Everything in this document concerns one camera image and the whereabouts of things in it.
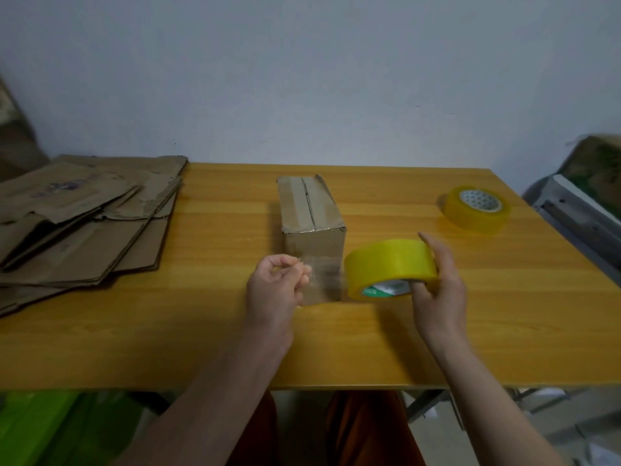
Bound person's left hand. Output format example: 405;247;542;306
244;253;312;343

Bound person's right hand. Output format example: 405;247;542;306
410;232;470;354

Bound yellow packing tape roll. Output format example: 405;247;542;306
441;185;512;235
300;239;440;306

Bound person's right forearm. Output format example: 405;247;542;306
429;333;569;466

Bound person's left forearm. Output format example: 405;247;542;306
115;321;295;466

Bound small brown cardboard box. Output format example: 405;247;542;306
277;174;347;306

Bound grey metal table leg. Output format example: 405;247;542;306
404;389;452;424

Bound person's orange trousers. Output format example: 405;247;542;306
228;389;428;466

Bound stack of flattened cardboard boxes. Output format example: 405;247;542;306
0;155;189;318

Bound green plastic bag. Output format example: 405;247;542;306
0;390;161;466

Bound brown cardboard piece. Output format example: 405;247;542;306
0;75;49;182

